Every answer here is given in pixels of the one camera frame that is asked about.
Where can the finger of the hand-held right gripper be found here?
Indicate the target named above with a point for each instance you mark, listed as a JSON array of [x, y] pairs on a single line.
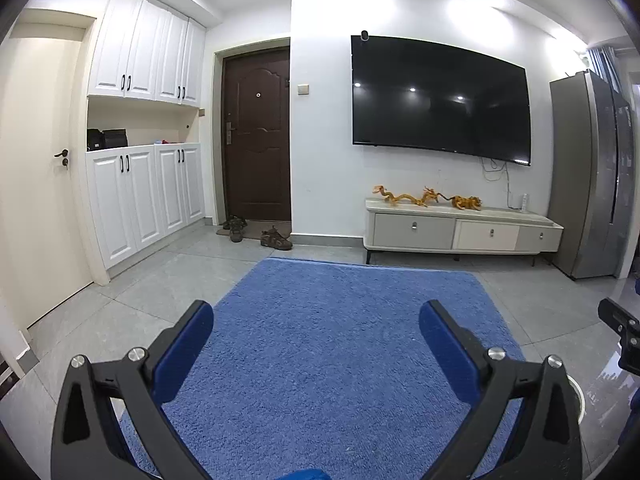
[[622, 322]]

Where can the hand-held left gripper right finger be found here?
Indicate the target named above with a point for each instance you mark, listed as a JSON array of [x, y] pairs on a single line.
[[450, 355]]

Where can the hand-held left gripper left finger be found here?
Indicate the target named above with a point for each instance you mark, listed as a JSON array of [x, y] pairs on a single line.
[[185, 355]]

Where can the blue rug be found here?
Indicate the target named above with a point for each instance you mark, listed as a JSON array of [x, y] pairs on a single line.
[[325, 360]]

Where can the white television cabinet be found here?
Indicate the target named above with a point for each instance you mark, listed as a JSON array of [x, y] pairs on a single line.
[[415, 227]]

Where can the grey refrigerator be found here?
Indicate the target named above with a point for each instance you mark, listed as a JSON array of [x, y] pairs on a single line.
[[585, 175]]

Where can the golden tiger ornament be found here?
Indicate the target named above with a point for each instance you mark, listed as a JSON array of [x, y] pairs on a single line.
[[465, 203]]

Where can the white power strip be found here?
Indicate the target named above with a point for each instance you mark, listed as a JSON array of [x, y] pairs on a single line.
[[524, 202]]

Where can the golden dragon ornament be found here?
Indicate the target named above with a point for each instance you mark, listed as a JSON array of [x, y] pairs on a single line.
[[407, 198]]

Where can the white built-in cabinet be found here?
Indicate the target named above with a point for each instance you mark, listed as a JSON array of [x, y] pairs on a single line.
[[125, 200]]

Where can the brown entry door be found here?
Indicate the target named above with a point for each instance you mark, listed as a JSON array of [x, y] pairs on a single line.
[[260, 160]]

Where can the cream interior door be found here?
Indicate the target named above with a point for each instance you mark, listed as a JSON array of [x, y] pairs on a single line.
[[40, 185]]

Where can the black box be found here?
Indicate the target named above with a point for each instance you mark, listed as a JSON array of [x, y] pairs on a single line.
[[115, 139], [95, 140]]

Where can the blue curtain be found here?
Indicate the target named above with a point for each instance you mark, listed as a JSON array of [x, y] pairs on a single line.
[[606, 65]]

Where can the black wall television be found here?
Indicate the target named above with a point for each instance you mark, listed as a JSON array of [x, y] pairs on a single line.
[[440, 100]]

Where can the beige wall switch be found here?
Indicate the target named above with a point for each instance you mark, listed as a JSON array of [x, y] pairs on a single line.
[[302, 89]]

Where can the small camera on television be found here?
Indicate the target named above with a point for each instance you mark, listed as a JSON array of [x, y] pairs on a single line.
[[365, 35]]

